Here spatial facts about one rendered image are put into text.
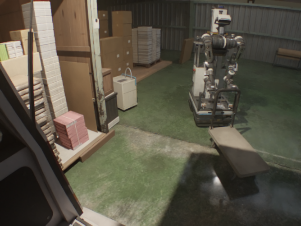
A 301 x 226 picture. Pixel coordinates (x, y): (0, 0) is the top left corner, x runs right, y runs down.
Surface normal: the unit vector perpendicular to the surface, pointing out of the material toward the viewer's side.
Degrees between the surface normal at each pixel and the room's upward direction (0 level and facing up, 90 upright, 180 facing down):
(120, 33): 90
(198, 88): 90
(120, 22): 89
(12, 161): 90
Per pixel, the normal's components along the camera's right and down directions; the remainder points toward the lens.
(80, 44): -0.45, 0.42
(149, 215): 0.00, -0.88
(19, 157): 0.89, 0.22
